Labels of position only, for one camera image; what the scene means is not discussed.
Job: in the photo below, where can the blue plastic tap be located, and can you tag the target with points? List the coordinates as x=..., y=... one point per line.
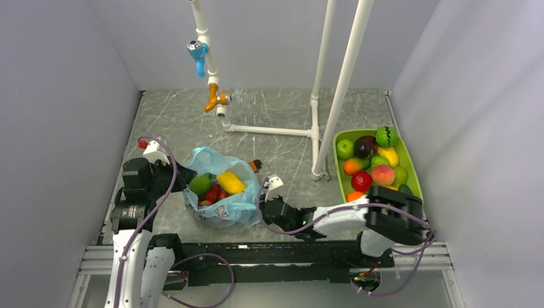
x=198, y=52

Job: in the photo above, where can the orange plastic tap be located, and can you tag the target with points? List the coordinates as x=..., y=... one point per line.
x=215, y=98

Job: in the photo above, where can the fake yellow lemon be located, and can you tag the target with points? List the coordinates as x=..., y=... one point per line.
x=230, y=182
x=390, y=154

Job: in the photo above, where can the white PVC pipe frame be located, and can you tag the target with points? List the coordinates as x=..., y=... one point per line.
x=320, y=141

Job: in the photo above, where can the fake yellow lemon in basket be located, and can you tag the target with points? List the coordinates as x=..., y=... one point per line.
x=390, y=154

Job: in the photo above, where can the fake avocado dark green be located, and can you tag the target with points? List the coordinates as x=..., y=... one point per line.
x=403, y=188

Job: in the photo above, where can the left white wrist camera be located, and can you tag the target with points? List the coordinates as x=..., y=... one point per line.
x=154, y=150

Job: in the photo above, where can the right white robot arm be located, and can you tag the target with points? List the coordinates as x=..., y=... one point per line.
x=384, y=217

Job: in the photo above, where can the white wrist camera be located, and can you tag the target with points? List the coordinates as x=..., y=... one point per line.
x=274, y=187
x=154, y=150

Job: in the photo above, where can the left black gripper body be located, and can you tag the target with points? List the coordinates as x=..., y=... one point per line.
x=163, y=174

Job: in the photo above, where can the fake watermelon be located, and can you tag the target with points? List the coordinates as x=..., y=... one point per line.
x=386, y=136

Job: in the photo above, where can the fake dark purple fruit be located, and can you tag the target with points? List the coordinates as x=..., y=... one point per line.
x=365, y=146

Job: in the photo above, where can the fake peach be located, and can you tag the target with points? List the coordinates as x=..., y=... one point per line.
x=383, y=175

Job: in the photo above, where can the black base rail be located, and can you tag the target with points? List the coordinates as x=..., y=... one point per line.
x=255, y=262

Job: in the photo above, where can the black orange clip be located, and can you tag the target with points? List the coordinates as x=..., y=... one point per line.
x=256, y=165

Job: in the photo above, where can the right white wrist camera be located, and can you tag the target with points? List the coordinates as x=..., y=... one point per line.
x=274, y=187

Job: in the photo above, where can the fake red pomegranate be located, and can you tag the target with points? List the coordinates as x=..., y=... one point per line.
x=361, y=181

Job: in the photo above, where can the fake green apple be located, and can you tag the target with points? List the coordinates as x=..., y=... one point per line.
x=344, y=149

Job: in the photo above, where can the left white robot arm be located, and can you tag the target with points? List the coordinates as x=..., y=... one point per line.
x=142, y=260

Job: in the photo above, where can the fake mango orange green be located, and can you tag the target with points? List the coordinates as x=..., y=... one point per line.
x=355, y=164

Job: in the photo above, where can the fake pale green pear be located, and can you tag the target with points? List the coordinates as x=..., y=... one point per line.
x=400, y=176

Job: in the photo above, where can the fake orange fruit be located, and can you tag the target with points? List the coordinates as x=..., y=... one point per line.
x=355, y=195

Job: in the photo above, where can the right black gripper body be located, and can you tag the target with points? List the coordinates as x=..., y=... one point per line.
x=263, y=203

